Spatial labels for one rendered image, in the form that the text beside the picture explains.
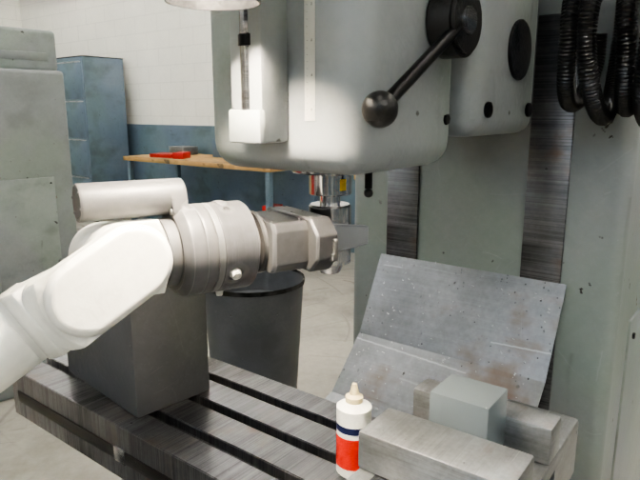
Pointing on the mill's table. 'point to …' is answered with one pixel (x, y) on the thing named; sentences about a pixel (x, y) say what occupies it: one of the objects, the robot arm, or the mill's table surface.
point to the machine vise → (518, 435)
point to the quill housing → (344, 90)
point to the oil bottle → (350, 406)
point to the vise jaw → (435, 451)
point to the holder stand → (150, 354)
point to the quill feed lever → (450, 37)
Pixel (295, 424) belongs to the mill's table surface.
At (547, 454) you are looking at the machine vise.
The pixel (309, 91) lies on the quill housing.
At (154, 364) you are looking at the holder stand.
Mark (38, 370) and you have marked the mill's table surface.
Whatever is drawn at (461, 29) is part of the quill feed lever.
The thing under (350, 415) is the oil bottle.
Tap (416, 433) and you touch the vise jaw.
